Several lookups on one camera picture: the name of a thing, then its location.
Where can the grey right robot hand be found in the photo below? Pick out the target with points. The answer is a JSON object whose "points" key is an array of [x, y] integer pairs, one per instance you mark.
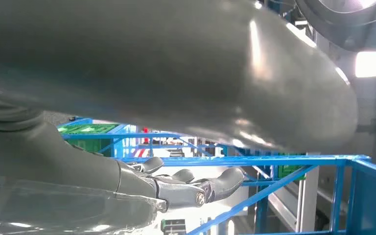
{"points": [[142, 65]]}

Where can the green plastic crate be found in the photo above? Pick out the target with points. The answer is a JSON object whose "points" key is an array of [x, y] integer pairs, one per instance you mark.
{"points": [[87, 128], [287, 172]]}

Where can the black white robot torso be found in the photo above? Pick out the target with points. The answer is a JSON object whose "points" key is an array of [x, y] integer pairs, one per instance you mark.
{"points": [[353, 32]]}

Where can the ceiling light panel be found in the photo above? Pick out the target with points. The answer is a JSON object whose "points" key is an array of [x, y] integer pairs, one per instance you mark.
{"points": [[371, 64]]}

